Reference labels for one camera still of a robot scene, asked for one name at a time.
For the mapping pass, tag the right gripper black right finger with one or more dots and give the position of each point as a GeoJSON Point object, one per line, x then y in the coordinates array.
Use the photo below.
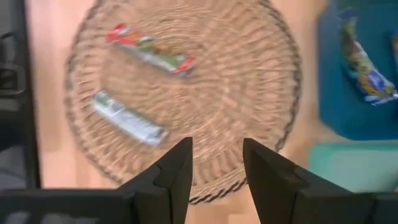
{"type": "Point", "coordinates": [280, 186]}

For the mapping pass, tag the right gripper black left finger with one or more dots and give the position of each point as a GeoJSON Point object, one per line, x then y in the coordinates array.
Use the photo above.
{"type": "Point", "coordinates": [168, 180]}

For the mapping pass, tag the snack bars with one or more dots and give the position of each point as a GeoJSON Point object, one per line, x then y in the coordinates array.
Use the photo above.
{"type": "Point", "coordinates": [363, 68]}
{"type": "Point", "coordinates": [127, 119]}

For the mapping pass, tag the snack bars in basket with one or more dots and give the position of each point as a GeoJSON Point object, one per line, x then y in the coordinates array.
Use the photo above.
{"type": "Point", "coordinates": [127, 119]}

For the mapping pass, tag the red granola bar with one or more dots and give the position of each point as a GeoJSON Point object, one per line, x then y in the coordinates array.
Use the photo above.
{"type": "Point", "coordinates": [149, 51]}

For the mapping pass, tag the teal plastic tray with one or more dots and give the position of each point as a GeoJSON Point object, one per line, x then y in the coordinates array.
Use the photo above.
{"type": "Point", "coordinates": [351, 165]}

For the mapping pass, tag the round wicker basket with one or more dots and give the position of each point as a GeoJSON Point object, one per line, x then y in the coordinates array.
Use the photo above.
{"type": "Point", "coordinates": [233, 93]}

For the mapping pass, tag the blue plastic tray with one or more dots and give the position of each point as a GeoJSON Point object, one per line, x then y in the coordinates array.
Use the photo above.
{"type": "Point", "coordinates": [329, 93]}

